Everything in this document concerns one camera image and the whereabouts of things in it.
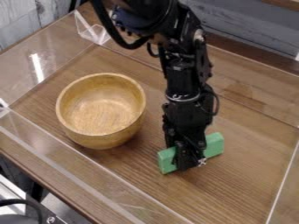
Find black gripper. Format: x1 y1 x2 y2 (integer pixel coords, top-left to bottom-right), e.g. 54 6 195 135
163 93 215 171

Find green rectangular block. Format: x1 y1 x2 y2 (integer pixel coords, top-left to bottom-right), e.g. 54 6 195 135
157 132 224 174

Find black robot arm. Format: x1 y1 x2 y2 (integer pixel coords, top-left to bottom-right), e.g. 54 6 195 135
91 0 220 171

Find brown wooden bowl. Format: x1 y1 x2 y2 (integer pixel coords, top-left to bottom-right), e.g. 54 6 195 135
54 73 145 150

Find clear acrylic tray walls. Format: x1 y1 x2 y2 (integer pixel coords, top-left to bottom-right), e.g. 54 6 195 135
0 9 299 224

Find black metal bracket with bolt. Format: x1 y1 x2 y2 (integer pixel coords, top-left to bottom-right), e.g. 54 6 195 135
24 194 69 224

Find black cable at corner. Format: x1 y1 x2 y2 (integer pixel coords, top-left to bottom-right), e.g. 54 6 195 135
0 199 44 224

